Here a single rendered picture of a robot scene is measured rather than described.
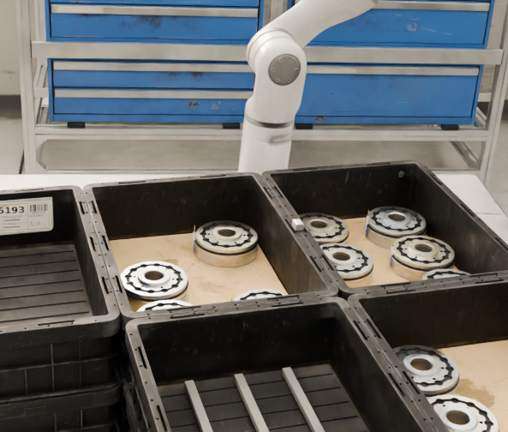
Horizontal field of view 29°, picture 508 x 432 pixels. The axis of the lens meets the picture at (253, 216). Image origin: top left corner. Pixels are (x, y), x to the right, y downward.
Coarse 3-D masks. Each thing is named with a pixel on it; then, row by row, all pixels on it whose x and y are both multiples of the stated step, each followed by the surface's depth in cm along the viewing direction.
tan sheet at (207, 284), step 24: (120, 240) 162; (144, 240) 163; (168, 240) 163; (192, 240) 164; (120, 264) 155; (192, 264) 157; (264, 264) 158; (192, 288) 150; (216, 288) 151; (240, 288) 151; (264, 288) 151
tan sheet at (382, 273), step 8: (352, 224) 172; (360, 224) 172; (352, 232) 169; (360, 232) 169; (352, 240) 167; (360, 240) 167; (368, 240) 167; (360, 248) 164; (368, 248) 165; (376, 248) 165; (384, 248) 165; (376, 256) 162; (384, 256) 162; (376, 264) 160; (384, 264) 160; (376, 272) 158; (384, 272) 158; (392, 272) 158; (376, 280) 155; (384, 280) 155; (392, 280) 156; (400, 280) 156; (408, 280) 156
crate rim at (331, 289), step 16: (192, 176) 163; (208, 176) 163; (224, 176) 163; (240, 176) 164; (256, 176) 164; (96, 208) 150; (272, 208) 155; (96, 224) 146; (288, 224) 152; (304, 240) 145; (112, 256) 138; (304, 256) 142; (112, 272) 134; (320, 272) 137; (336, 288) 133; (128, 304) 127; (208, 304) 128; (224, 304) 128; (240, 304) 128; (256, 304) 129; (128, 320) 125
